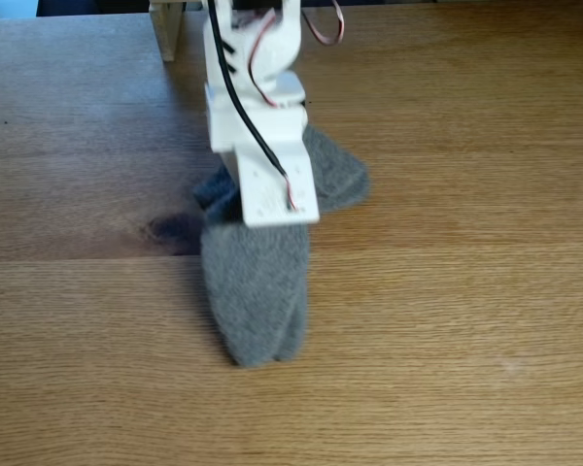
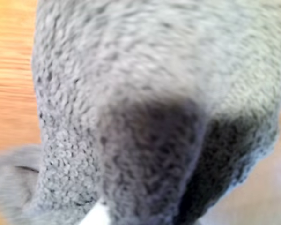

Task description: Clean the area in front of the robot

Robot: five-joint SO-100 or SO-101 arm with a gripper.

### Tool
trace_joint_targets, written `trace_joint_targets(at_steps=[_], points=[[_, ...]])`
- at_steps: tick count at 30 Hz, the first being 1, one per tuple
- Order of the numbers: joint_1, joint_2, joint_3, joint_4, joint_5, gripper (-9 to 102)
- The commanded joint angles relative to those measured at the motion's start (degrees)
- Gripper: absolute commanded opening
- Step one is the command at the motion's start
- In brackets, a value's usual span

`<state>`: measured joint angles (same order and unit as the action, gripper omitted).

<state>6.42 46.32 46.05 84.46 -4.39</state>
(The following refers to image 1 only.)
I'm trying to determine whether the grey terry cleaning cloth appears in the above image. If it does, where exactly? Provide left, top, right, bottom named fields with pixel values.
left=192, top=122, right=371, bottom=369

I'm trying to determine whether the pale wooden stand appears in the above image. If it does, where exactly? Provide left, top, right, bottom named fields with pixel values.
left=148, top=0, right=209, bottom=63

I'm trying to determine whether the dark background furniture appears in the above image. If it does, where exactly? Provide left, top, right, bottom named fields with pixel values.
left=36, top=0, right=150, bottom=18

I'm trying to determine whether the light blue background object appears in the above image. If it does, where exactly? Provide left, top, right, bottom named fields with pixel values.
left=0, top=0, right=40, bottom=20

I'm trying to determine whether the black camera cable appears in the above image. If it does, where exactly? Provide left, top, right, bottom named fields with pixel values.
left=206, top=0, right=300, bottom=214

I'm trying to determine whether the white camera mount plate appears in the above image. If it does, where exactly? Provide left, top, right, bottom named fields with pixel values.
left=231, top=141, right=321, bottom=230

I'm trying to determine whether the red white servo cable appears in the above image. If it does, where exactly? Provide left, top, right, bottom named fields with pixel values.
left=248, top=0, right=346, bottom=108

